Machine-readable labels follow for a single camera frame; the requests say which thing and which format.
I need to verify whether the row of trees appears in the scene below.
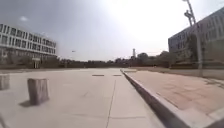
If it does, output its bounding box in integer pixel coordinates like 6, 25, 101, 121
0, 51, 178, 70

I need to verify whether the pale concrete slab plaza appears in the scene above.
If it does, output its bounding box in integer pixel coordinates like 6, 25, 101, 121
0, 68, 166, 128

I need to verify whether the grey stone kerb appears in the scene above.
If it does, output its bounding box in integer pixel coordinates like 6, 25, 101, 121
119, 68, 205, 128

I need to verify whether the grey stone bollard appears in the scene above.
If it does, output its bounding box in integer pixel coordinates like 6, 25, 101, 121
0, 74, 11, 91
27, 78, 50, 107

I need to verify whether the raised brown paved platform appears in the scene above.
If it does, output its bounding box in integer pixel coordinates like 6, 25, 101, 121
122, 68, 224, 128

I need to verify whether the tall lamp pole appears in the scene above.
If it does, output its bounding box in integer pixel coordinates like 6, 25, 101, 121
182, 0, 205, 78

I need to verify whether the white multi-storey building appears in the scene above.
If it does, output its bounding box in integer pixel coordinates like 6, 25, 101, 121
0, 23, 58, 67

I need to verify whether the grey multi-storey building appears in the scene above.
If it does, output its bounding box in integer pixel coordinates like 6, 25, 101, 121
167, 6, 224, 70

